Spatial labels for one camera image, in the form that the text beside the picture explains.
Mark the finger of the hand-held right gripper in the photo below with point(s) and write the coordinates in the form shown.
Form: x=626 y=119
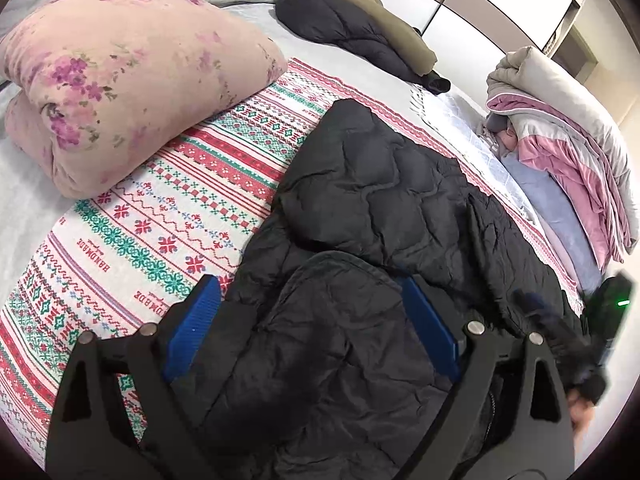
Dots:
x=565 y=345

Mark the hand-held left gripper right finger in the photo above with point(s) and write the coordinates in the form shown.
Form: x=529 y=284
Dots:
x=430 y=325

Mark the pink floral folded quilt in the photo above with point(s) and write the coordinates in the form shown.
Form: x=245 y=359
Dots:
x=125 y=85

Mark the olive and black jacket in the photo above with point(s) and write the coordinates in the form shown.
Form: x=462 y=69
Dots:
x=340 y=25

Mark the white fringed quilted cloth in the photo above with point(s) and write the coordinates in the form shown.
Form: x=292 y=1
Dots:
x=460 y=125

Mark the grey knit garment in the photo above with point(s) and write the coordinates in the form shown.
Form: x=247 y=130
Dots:
x=495 y=127

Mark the white sliding door wardrobe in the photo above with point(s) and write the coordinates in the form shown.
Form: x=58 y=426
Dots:
x=475 y=20

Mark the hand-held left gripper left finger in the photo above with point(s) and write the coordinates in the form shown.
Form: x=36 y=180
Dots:
x=192 y=330

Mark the white and pink folded quilt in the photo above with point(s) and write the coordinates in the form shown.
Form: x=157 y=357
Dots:
x=565 y=110

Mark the black quilted jacket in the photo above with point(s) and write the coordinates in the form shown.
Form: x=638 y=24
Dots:
x=375 y=200

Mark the person's right hand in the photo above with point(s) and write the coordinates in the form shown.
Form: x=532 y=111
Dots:
x=582 y=412

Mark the red green patterned blanket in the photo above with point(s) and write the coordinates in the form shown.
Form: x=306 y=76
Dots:
x=175 y=200

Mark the blue-grey folded cloth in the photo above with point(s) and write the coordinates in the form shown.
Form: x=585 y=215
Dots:
x=555 y=200

